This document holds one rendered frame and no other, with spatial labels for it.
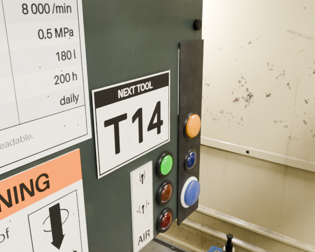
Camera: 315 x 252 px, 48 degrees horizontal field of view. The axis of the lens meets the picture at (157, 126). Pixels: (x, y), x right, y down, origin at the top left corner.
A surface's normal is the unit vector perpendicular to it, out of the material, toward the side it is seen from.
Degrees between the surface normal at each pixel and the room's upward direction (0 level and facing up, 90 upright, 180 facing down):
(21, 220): 90
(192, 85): 90
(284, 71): 90
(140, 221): 90
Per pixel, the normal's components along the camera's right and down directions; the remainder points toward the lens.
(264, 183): -0.59, 0.27
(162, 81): 0.81, 0.18
